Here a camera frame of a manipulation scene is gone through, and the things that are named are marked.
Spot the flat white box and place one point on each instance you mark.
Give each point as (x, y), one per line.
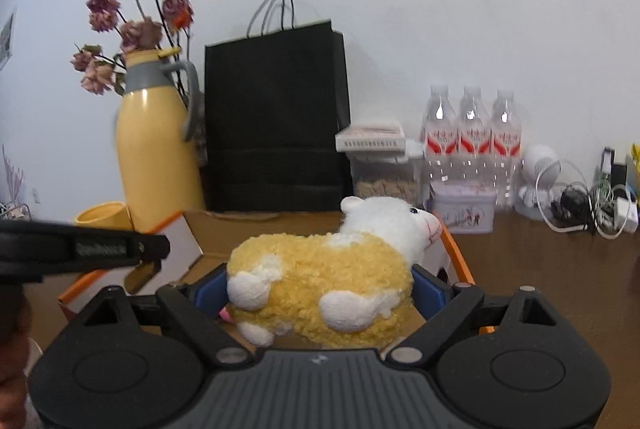
(370, 138)

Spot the yellow white plush sheep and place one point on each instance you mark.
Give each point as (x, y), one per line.
(320, 269)

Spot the yellow thermos jug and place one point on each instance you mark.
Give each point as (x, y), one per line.
(155, 149)

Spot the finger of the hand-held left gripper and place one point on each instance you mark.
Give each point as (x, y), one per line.
(75, 250)

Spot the yellow snack packet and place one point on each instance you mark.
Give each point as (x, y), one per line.
(635, 164)

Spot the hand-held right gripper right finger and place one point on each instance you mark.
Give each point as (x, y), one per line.
(432, 296)

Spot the clear plastic food container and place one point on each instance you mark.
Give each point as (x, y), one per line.
(385, 179)

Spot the small white fan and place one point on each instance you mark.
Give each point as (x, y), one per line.
(537, 164)

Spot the dried pink flowers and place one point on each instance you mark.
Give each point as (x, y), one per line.
(135, 34)

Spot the white charger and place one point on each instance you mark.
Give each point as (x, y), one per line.
(625, 213)

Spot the wall picture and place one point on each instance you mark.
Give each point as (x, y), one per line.
(7, 39)

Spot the black power adapter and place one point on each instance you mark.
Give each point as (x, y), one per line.
(570, 204)

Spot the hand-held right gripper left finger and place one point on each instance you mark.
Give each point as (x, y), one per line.
(210, 291)

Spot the red cardboard box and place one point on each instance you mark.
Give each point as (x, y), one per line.
(280, 229)

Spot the printed white tin box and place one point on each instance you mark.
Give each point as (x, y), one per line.
(462, 209)

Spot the yellow mug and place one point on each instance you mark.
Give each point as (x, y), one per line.
(102, 215)

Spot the black paper bag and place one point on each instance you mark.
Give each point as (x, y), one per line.
(275, 109)

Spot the purple flower wall sticker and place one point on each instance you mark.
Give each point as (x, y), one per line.
(12, 174)

